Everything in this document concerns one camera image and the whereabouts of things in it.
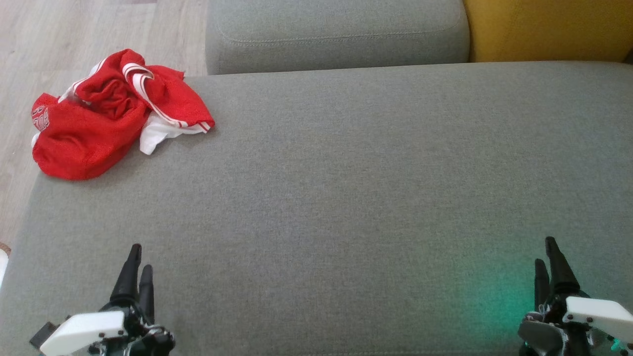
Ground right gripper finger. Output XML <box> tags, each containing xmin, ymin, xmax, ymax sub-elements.
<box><xmin>534</xmin><ymin>259</ymin><xmax>552</xmax><ymax>313</ymax></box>
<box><xmin>545</xmin><ymin>236</ymin><xmax>582</xmax><ymax>298</ymax></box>

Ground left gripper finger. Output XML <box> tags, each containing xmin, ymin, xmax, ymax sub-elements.
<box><xmin>110</xmin><ymin>244</ymin><xmax>142</xmax><ymax>307</ymax></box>
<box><xmin>138</xmin><ymin>265</ymin><xmax>156</xmax><ymax>324</ymax></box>

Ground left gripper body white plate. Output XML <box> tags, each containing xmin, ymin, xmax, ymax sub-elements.
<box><xmin>40</xmin><ymin>304</ymin><xmax>175</xmax><ymax>356</ymax></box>

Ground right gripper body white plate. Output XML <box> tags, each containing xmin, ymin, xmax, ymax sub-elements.
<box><xmin>518</xmin><ymin>294</ymin><xmax>633</xmax><ymax>356</ymax></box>

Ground red white-sleeved jersey shirt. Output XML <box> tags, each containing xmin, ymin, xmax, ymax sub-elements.
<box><xmin>59</xmin><ymin>48</ymin><xmax>216</xmax><ymax>156</ymax></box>

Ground round white brown-edged mat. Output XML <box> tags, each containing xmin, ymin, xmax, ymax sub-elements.
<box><xmin>0</xmin><ymin>241</ymin><xmax>11</xmax><ymax>290</ymax></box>

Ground yellow sofa backrest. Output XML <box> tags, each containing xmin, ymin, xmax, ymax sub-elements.
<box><xmin>462</xmin><ymin>0</ymin><xmax>633</xmax><ymax>64</ymax></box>

